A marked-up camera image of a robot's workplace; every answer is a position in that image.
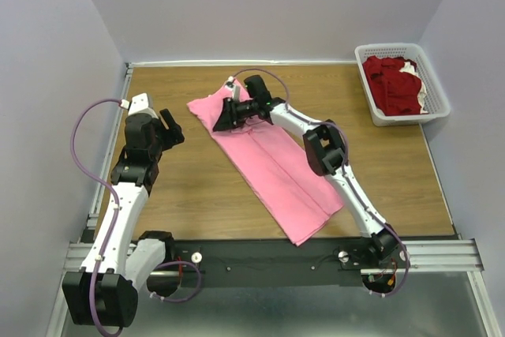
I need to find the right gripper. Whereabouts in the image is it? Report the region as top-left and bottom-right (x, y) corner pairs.
(211, 99), (256, 133)

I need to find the pink t shirt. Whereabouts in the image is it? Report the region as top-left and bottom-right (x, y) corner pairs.
(187, 87), (344, 246)

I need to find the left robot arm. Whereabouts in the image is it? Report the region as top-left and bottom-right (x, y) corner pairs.
(62, 106), (185, 336)

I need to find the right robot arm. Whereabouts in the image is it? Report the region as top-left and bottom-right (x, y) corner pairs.
(212, 75), (410, 268)

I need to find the red t shirt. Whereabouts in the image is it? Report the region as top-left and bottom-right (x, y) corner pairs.
(363, 56), (420, 116)

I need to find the white cloth in basket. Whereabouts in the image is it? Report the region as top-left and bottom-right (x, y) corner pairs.
(400, 60), (428, 114)

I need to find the white plastic basket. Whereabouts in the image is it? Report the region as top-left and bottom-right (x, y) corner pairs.
(354, 43), (451, 127)

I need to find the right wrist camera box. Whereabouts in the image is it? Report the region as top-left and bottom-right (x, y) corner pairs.
(224, 77), (241, 102)

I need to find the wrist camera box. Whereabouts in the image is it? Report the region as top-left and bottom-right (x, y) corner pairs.
(224, 77), (241, 102)
(119, 92), (158, 118)

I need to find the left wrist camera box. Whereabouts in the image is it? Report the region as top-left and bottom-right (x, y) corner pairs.
(119, 92), (158, 118)

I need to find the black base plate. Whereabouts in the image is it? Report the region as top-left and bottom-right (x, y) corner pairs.
(145, 238), (411, 298)

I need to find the aluminium frame rail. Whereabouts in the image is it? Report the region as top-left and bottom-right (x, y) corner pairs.
(63, 240), (484, 273)

